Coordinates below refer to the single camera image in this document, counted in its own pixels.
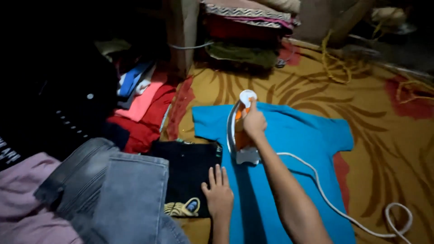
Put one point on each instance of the person's right hand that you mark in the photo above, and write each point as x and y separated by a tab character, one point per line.
254	122

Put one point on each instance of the orange and white clothes iron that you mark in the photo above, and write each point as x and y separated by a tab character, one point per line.
241	130

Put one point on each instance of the heap of red and blue clothes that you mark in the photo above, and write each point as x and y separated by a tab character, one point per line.
142	105

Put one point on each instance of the grey denim jeans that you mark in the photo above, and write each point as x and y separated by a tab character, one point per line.
112	193

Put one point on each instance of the stack of folded fabrics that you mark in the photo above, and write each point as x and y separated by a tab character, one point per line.
247	30

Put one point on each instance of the person's left hand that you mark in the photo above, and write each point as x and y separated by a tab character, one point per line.
219	196

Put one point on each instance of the pink garment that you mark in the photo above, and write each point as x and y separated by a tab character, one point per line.
30	206

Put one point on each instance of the black folded printed t-shirt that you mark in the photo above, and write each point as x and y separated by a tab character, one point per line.
190	179

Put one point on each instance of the black garment with white print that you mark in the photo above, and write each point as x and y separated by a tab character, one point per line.
51	111

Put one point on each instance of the blue t-shirt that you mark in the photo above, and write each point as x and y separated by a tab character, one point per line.
291	159

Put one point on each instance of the yellow patterned floor sheet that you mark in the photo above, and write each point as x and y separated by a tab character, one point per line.
373	135

